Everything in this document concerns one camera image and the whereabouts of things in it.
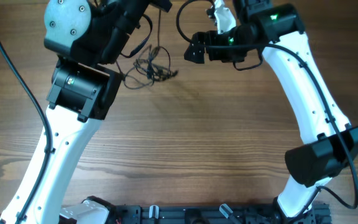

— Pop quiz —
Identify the black cable bundle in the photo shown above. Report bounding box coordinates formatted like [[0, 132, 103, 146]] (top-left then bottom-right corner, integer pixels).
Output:
[[115, 9, 179, 90]]

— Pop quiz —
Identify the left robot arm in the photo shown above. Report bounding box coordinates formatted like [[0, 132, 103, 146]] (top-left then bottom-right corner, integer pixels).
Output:
[[0, 0, 172, 223]]

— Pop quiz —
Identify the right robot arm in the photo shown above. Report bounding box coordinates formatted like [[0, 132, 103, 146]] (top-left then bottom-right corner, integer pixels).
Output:
[[185, 1, 358, 223]]

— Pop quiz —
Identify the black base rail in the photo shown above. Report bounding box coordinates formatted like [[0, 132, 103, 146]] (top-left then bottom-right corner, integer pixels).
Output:
[[54, 203, 332, 224]]

